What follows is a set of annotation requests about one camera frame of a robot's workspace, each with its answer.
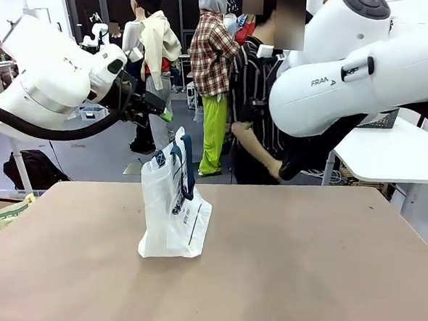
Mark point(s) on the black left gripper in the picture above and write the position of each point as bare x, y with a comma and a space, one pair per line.
145, 103

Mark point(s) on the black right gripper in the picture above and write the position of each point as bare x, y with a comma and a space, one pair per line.
301, 155

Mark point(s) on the white plastic shopping bag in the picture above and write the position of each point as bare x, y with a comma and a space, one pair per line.
174, 216

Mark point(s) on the person's right forearm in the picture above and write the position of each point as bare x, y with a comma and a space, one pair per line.
249, 141

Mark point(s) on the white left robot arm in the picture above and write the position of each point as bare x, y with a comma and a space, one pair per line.
48, 77

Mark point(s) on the small white background robot arm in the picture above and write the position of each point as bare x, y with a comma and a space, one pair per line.
98, 33

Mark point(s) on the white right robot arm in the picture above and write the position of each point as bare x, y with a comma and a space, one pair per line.
369, 64

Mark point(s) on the green print paper bag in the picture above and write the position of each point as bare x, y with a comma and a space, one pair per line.
10, 215

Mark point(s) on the person's right hand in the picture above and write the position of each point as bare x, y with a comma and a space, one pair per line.
275, 168

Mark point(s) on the white labelled floor box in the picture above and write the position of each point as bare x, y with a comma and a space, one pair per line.
192, 95

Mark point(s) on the white storage bin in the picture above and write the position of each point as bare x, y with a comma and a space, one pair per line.
89, 114

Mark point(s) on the mannequin beige jacket black hat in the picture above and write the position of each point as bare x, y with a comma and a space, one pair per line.
157, 44

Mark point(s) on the mannequin plaid shirt green trousers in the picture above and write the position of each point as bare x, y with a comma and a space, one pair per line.
211, 58

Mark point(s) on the mannequin white shirt navy trousers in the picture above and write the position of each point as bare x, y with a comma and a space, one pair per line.
131, 35

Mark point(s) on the black keyboard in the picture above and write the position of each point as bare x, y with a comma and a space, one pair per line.
381, 120

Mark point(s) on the person in striped shirt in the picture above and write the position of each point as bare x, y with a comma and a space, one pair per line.
255, 79

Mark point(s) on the white side table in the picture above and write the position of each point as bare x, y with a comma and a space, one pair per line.
392, 153

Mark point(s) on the standing person dark top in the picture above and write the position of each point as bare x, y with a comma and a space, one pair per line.
114, 34

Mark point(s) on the person in red shirt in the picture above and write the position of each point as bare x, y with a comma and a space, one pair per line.
246, 29

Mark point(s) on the black backpack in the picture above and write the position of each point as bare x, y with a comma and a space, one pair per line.
33, 169

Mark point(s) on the white stand pole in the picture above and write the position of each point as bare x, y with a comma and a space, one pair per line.
21, 167

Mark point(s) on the mannequin white collared shirt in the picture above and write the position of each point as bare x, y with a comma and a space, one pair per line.
316, 1

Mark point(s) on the grey board on stand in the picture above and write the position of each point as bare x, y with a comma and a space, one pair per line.
37, 13

